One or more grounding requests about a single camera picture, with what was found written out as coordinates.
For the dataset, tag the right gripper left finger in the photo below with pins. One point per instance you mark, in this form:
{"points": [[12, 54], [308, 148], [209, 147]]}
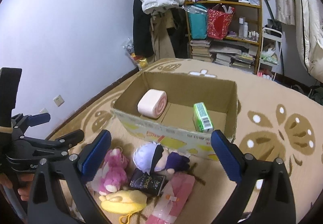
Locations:
{"points": [[47, 203]]}

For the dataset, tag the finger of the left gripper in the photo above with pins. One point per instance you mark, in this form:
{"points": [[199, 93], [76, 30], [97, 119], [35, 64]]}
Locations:
{"points": [[38, 119], [66, 141]]}

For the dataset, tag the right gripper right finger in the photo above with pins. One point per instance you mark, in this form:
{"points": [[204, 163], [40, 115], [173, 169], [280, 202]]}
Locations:
{"points": [[275, 202]]}

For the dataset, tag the pink bear plush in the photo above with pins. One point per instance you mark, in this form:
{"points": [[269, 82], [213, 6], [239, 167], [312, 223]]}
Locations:
{"points": [[111, 177]]}

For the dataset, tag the yellow dog plush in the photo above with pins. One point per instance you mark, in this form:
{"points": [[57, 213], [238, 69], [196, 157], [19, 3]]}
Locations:
{"points": [[124, 202]]}

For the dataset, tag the white-haired doll plush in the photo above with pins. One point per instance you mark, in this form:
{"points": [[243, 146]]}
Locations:
{"points": [[152, 158]]}

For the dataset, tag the pink swiss roll plush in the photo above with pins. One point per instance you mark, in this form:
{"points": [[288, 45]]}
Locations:
{"points": [[153, 103]]}

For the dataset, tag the black face tissue pack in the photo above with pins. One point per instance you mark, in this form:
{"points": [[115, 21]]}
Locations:
{"points": [[150, 184]]}

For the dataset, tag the pink cloth pack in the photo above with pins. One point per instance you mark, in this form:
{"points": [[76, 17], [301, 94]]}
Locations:
{"points": [[173, 199]]}

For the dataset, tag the green tissue pack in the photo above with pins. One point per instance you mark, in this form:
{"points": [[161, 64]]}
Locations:
{"points": [[201, 118]]}

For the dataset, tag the person's left hand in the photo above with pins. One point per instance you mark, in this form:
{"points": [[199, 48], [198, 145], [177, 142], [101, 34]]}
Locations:
{"points": [[22, 191]]}

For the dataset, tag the beige patterned carpet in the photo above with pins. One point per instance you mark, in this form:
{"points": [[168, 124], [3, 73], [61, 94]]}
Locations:
{"points": [[272, 120]]}

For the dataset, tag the plastic bag of toys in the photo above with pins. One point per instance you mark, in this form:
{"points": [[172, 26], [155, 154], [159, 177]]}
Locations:
{"points": [[140, 61]]}

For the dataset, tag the open cardboard box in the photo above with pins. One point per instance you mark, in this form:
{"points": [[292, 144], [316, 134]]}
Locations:
{"points": [[175, 128]]}

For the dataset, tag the black hanging coat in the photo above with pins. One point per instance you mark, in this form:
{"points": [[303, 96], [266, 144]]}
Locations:
{"points": [[141, 31]]}

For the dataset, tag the beige trench coat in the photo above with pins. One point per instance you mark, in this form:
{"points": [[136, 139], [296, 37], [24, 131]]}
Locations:
{"points": [[161, 42]]}

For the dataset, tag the pile of books right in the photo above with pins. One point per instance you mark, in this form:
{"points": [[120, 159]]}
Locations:
{"points": [[233, 54]]}

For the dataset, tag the stack of books left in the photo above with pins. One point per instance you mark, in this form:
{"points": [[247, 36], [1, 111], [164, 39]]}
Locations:
{"points": [[200, 50]]}

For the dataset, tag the white rolling cart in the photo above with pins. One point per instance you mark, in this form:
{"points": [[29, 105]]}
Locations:
{"points": [[270, 52]]}

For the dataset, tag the teal bag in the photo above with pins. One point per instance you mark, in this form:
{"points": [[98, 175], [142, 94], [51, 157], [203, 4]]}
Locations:
{"points": [[197, 18]]}

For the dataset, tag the wooden bookshelf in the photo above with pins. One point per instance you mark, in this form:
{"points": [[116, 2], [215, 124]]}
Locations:
{"points": [[252, 14]]}

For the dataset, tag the red patterned bag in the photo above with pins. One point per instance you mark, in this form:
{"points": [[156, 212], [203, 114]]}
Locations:
{"points": [[219, 19]]}

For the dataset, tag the cream folded duvet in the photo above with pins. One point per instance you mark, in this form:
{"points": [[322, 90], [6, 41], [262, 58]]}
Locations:
{"points": [[309, 36]]}

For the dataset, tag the lower wall socket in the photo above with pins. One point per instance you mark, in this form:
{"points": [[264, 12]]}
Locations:
{"points": [[44, 110]]}

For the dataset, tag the wall socket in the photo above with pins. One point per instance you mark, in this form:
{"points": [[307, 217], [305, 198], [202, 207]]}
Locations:
{"points": [[44, 110], [58, 100]]}

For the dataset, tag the upper wall socket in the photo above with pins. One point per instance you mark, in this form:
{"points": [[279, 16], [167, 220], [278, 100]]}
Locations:
{"points": [[58, 100]]}

